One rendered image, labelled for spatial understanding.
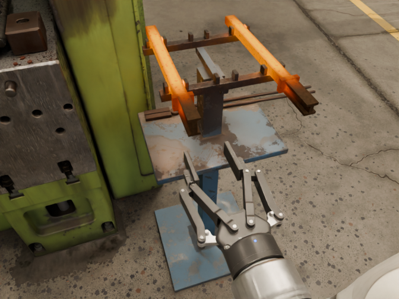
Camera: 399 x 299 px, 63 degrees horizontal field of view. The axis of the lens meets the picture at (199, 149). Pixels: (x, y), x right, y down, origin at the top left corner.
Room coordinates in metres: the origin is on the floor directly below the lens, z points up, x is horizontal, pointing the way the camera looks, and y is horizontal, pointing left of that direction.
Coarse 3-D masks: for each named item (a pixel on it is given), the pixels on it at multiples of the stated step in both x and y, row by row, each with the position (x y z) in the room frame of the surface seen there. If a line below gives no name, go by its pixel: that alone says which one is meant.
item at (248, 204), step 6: (246, 168) 0.35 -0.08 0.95; (246, 174) 0.34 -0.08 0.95; (246, 180) 0.33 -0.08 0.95; (246, 186) 0.31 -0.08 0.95; (246, 192) 0.30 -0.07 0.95; (246, 198) 0.29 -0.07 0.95; (252, 198) 0.29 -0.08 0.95; (246, 204) 0.28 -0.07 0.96; (252, 204) 0.28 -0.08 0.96; (246, 210) 0.27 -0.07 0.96; (252, 210) 0.27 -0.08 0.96; (246, 216) 0.25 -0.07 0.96; (252, 216) 0.25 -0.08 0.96; (246, 222) 0.25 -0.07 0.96; (252, 222) 0.24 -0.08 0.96
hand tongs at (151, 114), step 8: (240, 96) 0.90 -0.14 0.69; (248, 96) 0.90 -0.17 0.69; (256, 96) 0.91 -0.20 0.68; (280, 96) 0.90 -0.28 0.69; (224, 104) 0.85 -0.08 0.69; (232, 104) 0.85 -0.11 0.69; (240, 104) 0.86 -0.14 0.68; (144, 112) 0.81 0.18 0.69; (152, 112) 0.81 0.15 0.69; (160, 112) 0.81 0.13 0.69; (168, 112) 0.81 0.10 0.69; (176, 112) 0.81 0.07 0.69
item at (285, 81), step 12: (228, 24) 0.91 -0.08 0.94; (240, 24) 0.88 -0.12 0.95; (240, 36) 0.83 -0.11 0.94; (252, 36) 0.81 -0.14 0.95; (252, 48) 0.76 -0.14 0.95; (264, 48) 0.75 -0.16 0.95; (264, 60) 0.70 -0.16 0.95; (276, 60) 0.70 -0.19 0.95; (276, 72) 0.64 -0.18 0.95; (288, 72) 0.64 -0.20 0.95; (288, 84) 0.59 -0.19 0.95; (300, 84) 0.59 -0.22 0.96; (288, 96) 0.58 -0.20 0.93; (300, 96) 0.55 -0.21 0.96; (312, 96) 0.55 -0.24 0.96; (300, 108) 0.54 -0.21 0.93; (312, 108) 0.52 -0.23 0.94
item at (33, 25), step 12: (24, 12) 0.89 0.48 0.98; (36, 12) 0.89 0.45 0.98; (12, 24) 0.82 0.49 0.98; (24, 24) 0.82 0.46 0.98; (36, 24) 0.82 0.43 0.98; (12, 36) 0.78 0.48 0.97; (24, 36) 0.79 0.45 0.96; (36, 36) 0.80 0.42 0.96; (12, 48) 0.77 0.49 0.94; (24, 48) 0.78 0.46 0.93; (36, 48) 0.79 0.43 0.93
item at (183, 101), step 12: (156, 36) 0.81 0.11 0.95; (156, 48) 0.75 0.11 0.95; (168, 60) 0.70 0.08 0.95; (168, 72) 0.64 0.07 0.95; (168, 84) 0.61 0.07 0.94; (180, 84) 0.59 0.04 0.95; (180, 96) 0.54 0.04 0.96; (192, 96) 0.55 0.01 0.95; (180, 108) 0.54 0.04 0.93; (192, 108) 0.50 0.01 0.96; (192, 120) 0.47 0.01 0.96; (192, 132) 0.47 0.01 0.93
